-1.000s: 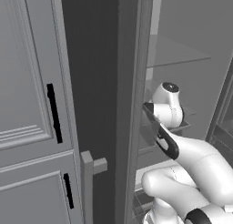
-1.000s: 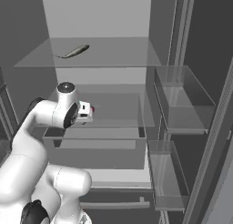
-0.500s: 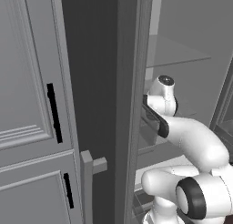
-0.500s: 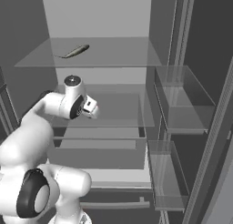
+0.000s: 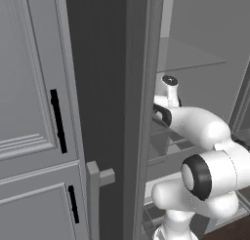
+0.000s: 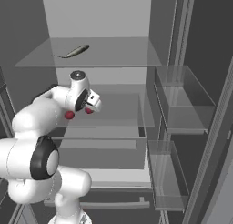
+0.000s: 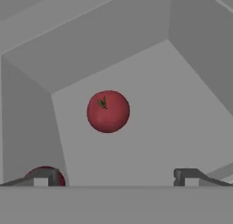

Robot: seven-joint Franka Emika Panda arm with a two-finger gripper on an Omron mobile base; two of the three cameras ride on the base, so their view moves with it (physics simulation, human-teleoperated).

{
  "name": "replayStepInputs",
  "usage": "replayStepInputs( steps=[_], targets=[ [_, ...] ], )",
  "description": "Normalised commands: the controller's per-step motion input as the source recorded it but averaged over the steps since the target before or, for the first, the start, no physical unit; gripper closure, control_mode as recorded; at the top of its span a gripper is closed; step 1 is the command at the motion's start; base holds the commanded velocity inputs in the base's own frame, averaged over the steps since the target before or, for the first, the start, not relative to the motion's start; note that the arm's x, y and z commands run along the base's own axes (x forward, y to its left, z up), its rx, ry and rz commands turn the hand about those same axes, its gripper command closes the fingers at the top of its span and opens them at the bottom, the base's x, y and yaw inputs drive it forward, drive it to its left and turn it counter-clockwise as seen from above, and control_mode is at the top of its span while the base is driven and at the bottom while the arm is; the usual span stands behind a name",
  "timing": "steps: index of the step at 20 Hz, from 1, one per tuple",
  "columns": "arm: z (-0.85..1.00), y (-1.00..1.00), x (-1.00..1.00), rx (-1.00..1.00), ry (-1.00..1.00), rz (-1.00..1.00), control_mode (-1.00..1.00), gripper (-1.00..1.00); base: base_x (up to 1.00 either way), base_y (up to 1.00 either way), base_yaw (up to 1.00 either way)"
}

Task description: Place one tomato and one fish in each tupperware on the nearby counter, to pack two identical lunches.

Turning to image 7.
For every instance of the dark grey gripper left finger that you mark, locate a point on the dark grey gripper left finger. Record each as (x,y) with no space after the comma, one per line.
(45,175)

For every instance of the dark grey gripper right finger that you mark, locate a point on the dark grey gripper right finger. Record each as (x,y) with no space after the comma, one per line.
(188,174)

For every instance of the red tomato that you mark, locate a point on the red tomato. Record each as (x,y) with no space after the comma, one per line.
(61,179)
(108,111)

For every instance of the grey sink basin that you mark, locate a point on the grey sink basin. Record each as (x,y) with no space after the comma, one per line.
(145,82)

